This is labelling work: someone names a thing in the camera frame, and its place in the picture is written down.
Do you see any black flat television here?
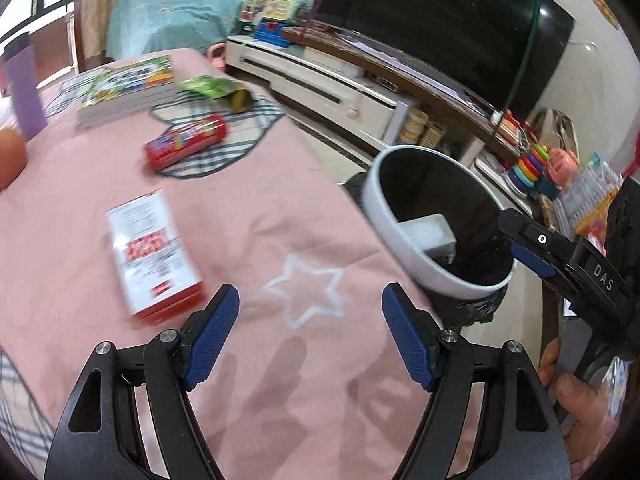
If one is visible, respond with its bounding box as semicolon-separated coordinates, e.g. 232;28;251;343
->
316;0;575;120

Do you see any orange fruit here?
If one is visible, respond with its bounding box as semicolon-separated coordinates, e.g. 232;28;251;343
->
0;128;28;191

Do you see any white tv cabinet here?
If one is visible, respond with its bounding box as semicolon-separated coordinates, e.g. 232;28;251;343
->
226;36;533;214

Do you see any pink blanket table cover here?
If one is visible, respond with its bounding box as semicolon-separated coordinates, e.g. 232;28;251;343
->
0;48;482;480

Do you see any colourful toy cash register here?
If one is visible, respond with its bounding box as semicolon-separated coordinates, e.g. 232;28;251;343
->
239;0;311;48

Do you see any teal covered furniture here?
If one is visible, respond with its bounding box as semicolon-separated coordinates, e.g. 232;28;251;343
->
106;0;244;60

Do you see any stack of children books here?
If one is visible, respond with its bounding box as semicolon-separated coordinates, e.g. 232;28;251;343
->
77;55;178;129

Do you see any rainbow stacking ring toy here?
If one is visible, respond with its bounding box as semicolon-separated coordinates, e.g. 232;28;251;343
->
506;143;549;197

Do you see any green gold snack bag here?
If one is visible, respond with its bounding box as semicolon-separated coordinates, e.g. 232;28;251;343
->
180;75;257;114

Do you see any red white milk carton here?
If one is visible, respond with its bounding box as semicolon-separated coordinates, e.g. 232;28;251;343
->
106;188;203;320

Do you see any purple water bottle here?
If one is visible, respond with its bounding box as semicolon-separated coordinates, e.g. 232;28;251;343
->
3;32;48;142

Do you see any white round trash bin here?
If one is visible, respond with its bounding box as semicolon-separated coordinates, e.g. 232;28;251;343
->
361;145;515;300

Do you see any red candy tube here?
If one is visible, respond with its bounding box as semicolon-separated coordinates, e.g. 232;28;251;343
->
143;114;228;172

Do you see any person right hand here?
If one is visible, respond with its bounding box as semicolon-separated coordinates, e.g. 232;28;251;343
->
538;338;626;479

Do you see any pink kettlebell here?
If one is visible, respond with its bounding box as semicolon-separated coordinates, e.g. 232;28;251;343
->
206;42;226;72

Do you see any black trash bag liner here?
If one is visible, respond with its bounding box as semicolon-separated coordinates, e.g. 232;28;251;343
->
342;172;508;330

